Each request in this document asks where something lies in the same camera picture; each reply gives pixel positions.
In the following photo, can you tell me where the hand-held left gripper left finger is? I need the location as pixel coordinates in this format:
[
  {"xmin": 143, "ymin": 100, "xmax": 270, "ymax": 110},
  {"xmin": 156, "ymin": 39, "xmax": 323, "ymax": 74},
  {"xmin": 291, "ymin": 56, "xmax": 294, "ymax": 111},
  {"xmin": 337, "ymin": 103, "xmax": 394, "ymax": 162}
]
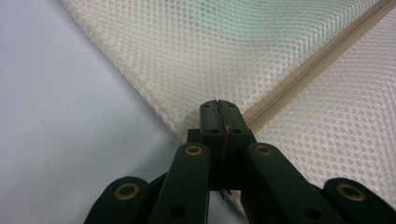
[{"xmin": 186, "ymin": 99, "xmax": 226, "ymax": 191}]

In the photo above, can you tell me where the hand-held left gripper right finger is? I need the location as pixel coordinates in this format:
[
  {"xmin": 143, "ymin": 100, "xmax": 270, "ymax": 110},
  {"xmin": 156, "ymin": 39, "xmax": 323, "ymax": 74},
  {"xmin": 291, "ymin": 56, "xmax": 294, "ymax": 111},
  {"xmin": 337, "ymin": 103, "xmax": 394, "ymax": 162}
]
[{"xmin": 219, "ymin": 100, "xmax": 258, "ymax": 200}]

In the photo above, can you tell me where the white mesh laundry bag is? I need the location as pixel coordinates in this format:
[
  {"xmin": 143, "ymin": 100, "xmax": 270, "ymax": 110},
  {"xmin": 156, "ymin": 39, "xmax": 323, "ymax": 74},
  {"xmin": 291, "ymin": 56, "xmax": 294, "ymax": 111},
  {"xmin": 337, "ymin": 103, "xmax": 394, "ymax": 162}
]
[{"xmin": 60, "ymin": 0, "xmax": 396, "ymax": 224}]

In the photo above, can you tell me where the pale green cloth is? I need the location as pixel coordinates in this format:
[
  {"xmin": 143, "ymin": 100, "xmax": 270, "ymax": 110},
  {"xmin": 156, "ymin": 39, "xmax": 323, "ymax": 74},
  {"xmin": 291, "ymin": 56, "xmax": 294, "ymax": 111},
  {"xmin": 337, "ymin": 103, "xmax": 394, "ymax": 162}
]
[{"xmin": 183, "ymin": 0, "xmax": 316, "ymax": 50}]

